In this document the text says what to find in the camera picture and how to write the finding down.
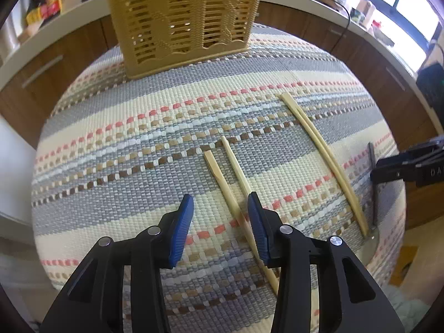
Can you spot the yellow label sauce bottle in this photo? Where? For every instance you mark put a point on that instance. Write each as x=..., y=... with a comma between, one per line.
x=34, y=15

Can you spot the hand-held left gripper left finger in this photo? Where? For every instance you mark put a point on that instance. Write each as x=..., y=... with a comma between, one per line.
x=180, y=229

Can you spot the striped woven tablecloth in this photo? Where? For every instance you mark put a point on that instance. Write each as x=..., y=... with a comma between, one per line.
x=138, y=138

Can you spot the small brown dish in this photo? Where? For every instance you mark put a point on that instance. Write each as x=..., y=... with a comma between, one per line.
x=29, y=33

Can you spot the white bowl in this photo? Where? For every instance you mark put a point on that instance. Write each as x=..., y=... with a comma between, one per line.
x=381, y=35

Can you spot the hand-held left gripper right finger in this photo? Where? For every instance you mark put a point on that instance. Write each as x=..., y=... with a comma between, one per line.
x=258, y=225

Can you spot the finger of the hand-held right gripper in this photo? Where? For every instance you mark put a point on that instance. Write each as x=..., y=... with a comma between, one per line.
x=393, y=175
x=412, y=154

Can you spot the black textured box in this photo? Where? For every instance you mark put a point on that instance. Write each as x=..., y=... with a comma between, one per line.
x=432, y=90

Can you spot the dark grey spoon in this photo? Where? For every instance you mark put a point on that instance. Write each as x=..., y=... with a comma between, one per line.
x=375, y=201

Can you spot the pale green cloth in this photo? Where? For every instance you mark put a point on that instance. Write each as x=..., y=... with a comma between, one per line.
x=409, y=308

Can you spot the yellow plastic utensil basket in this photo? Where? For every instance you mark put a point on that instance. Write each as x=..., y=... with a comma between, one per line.
x=145, y=24

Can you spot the white kitchen countertop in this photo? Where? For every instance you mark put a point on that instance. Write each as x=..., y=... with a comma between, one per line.
x=86, y=7

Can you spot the yellow paper bag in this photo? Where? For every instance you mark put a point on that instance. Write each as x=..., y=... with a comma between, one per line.
x=406, y=263

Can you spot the kitchen window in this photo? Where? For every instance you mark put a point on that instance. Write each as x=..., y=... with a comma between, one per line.
x=416, y=3

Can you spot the patterned mug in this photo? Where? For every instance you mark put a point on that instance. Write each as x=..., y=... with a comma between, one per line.
x=364, y=12

